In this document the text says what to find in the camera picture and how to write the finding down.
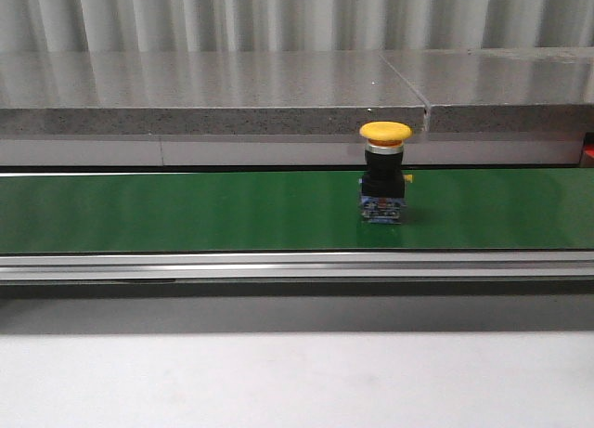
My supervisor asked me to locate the yellow mushroom push button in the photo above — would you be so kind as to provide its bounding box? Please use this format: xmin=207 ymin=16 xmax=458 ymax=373
xmin=359 ymin=121 xmax=413 ymax=225

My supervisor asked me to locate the green conveyor belt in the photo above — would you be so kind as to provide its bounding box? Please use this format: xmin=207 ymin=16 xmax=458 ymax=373
xmin=1 ymin=168 xmax=593 ymax=254

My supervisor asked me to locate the grey stone slab left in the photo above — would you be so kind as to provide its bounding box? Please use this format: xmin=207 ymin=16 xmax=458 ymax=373
xmin=1 ymin=51 xmax=425 ymax=136

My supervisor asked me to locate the grey stone slab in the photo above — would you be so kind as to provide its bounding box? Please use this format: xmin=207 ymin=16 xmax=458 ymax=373
xmin=382 ymin=47 xmax=593 ymax=136
xmin=1 ymin=51 xmax=425 ymax=136

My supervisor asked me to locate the grey stone slab right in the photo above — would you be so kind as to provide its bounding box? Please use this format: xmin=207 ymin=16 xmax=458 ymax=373
xmin=382 ymin=47 xmax=593 ymax=136

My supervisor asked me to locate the white panel under slab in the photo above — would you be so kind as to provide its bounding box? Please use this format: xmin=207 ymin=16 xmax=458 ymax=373
xmin=1 ymin=139 xmax=583 ymax=167

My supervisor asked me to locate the orange red object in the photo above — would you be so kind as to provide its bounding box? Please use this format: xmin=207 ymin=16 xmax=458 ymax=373
xmin=580 ymin=144 xmax=594 ymax=168

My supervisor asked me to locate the white pleated curtain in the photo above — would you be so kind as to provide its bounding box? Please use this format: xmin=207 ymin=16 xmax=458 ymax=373
xmin=1 ymin=0 xmax=593 ymax=52

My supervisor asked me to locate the aluminium conveyor side rail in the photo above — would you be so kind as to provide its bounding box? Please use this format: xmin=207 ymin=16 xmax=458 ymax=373
xmin=1 ymin=250 xmax=593 ymax=286

